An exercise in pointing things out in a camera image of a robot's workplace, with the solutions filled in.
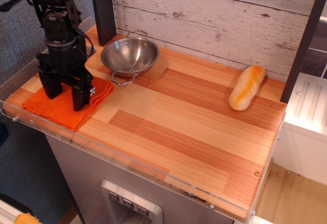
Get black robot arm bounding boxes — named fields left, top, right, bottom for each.
left=1, top=0, right=95, bottom=111

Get green handled grey spatula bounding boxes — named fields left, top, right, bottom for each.
left=86, top=46, right=96, bottom=58

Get silver dispenser panel with buttons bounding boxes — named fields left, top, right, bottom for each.
left=101, top=180, right=164, bottom=223

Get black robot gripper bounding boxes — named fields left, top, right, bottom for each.
left=36, top=36, right=96, bottom=111

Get orange cloth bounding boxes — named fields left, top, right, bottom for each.
left=22, top=77, right=114, bottom=131

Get clear acrylic edge guard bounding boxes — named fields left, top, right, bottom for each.
left=4, top=95, right=286, bottom=223

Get white toy sink unit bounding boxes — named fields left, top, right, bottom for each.
left=272, top=16, right=327, bottom=185

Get grey toy fridge cabinet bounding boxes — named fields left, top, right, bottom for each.
left=46, top=136, right=233, bottom=223

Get stainless steel bowl with handles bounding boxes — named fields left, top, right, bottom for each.
left=101, top=30, right=160, bottom=85

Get toy bread loaf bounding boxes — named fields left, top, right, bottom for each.
left=229, top=65, right=266, bottom=111

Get yellow object at corner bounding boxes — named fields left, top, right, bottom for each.
left=14, top=213, right=40, bottom=224

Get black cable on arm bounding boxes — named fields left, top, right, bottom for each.
left=75, top=28, right=95, bottom=58

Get dark right frame post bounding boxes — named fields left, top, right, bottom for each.
left=280, top=0, right=326, bottom=103

